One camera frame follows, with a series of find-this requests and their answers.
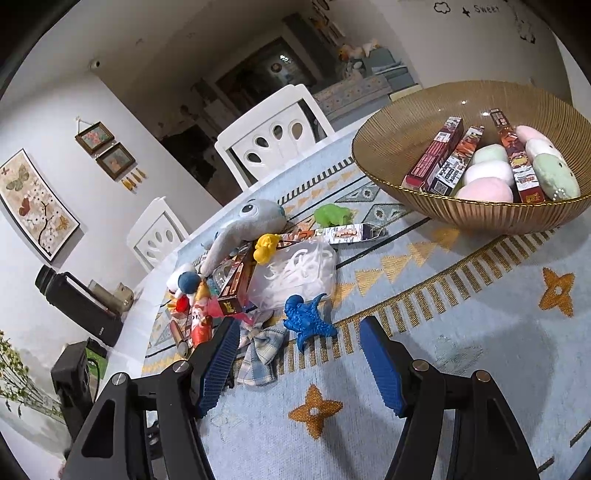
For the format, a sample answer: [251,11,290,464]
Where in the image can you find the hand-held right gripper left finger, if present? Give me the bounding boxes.
[62,316,241,480]

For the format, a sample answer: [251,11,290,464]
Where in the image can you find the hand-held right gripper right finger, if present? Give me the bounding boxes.
[359,316,541,480]

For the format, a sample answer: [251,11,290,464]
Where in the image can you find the red orange plush doll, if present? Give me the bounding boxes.
[165,262,222,349]

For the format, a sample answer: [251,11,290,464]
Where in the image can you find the blue dinosaur toy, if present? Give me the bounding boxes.
[283,293,338,354]

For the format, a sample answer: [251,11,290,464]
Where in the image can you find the amber ribbed glass bowl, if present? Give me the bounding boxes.
[351,80,591,236]

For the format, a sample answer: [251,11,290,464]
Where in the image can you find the dark red card box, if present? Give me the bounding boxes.
[402,117,465,192]

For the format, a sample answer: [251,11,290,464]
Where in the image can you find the pastel dango plush toy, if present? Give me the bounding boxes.
[455,144,515,204]
[515,124,581,201]

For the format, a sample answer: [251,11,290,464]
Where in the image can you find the plaid fabric bow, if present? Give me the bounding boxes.
[235,323,289,386]

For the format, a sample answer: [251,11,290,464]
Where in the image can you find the brown cylindrical tube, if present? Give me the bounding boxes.
[168,318,190,358]

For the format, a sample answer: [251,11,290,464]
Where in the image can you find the green leafy vine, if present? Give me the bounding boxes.
[0,330,65,416]

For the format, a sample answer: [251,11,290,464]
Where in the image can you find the black insulated jug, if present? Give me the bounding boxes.
[34,264,125,347]

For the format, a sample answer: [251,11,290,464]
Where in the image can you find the patterned blue tablecloth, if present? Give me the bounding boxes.
[139,122,591,480]

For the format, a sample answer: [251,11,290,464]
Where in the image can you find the clear bag of white picks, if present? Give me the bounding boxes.
[249,240,338,310]

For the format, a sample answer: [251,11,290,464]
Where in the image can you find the yellow duck toy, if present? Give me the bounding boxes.
[253,233,282,265]

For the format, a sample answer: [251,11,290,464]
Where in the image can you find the white dining chair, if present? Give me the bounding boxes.
[126,196,190,273]
[213,84,335,191]

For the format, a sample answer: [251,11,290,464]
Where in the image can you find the grey elephant plush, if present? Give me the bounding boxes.
[201,198,289,278]

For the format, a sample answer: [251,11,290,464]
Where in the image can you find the green rubber animal toy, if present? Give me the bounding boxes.
[313,203,358,229]

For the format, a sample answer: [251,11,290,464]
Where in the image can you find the yellow hanging tassels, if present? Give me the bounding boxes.
[121,170,147,192]

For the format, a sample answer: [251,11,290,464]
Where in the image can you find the small framed picture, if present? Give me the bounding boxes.
[75,121,115,154]
[96,142,136,180]

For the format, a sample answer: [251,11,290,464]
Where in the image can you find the cream square board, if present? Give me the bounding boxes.
[390,84,423,102]

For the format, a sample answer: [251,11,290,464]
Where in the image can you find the blue sofa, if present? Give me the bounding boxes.
[314,46,423,118]

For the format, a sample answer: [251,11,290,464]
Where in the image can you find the dark glass cabinet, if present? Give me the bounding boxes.
[215,37,319,100]

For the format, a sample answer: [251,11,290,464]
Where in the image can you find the plush toys on sofa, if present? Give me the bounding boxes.
[339,41,382,61]

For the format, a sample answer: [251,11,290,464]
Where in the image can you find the butterfly wall painting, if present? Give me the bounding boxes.
[0,148,80,264]

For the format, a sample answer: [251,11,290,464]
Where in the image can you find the dark wall sticker set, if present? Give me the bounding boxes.
[431,0,539,44]

